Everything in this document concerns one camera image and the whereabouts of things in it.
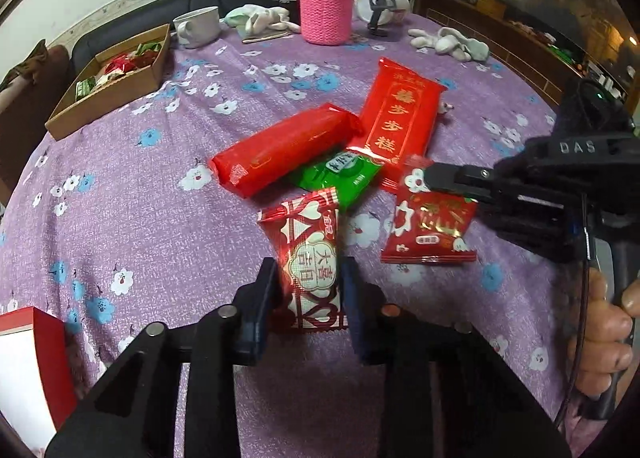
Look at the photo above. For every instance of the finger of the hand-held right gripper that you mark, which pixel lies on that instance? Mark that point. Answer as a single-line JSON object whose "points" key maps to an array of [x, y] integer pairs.
{"points": [[525, 233], [460, 178]]}

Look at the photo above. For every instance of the plump red long snack packet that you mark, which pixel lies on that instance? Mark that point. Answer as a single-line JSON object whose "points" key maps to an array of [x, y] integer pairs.
{"points": [[285, 148]]}

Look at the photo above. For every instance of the person's right hand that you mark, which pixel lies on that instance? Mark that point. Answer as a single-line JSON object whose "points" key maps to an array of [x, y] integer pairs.
{"points": [[605, 333]]}

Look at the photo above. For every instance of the small green snack packet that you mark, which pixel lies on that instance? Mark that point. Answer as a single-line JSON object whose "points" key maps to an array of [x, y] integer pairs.
{"points": [[85, 87]]}

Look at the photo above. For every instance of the green square snack packet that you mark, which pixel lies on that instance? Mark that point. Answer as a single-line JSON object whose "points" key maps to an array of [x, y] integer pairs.
{"points": [[345, 173]]}

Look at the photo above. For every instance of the red gold print snack packet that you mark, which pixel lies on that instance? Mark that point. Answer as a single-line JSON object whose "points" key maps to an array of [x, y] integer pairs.
{"points": [[425, 233]]}

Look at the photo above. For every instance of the flat red long snack packet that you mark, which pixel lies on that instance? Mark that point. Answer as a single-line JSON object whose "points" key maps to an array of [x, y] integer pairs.
{"points": [[400, 113]]}

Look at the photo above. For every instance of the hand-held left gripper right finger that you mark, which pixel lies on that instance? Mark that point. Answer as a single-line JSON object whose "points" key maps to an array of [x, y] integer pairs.
{"points": [[357, 313]]}

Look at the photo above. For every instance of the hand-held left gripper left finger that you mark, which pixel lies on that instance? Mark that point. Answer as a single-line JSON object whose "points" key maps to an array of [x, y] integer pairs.
{"points": [[260, 308]]}

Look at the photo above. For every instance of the cardboard tray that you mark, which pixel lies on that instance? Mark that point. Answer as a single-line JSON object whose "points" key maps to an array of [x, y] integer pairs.
{"points": [[115, 93]]}

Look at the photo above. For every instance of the white mug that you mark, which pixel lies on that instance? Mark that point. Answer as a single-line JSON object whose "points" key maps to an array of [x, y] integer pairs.
{"points": [[200, 28]]}

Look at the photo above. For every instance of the red white heart snack packet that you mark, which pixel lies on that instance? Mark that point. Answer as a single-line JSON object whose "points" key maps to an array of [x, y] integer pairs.
{"points": [[310, 248]]}

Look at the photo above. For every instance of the dark sofa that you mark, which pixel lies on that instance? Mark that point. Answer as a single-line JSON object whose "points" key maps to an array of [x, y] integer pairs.
{"points": [[125, 28]]}

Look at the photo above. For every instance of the dark red snack packet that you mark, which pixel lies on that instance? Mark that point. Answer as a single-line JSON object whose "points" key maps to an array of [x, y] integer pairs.
{"points": [[148, 58]]}

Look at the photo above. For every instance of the red box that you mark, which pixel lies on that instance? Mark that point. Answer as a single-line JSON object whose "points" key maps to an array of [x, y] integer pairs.
{"points": [[50, 363]]}

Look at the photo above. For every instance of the white bowl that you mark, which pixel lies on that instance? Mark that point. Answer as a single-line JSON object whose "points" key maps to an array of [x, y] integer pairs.
{"points": [[361, 5]]}

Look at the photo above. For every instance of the brown chair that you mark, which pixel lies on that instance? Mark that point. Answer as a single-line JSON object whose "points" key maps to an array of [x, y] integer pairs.
{"points": [[30, 103]]}

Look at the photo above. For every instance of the tan flat card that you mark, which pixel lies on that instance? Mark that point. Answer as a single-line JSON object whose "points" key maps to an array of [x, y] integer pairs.
{"points": [[265, 37]]}

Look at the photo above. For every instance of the white gloves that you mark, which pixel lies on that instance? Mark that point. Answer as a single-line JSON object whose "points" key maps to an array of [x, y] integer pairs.
{"points": [[450, 43]]}

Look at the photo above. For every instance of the small red snack packet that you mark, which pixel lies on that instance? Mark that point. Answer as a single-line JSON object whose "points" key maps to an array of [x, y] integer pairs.
{"points": [[122, 63]]}

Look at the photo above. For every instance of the thin green snack packet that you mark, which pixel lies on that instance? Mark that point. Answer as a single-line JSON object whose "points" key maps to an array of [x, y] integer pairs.
{"points": [[148, 44]]}

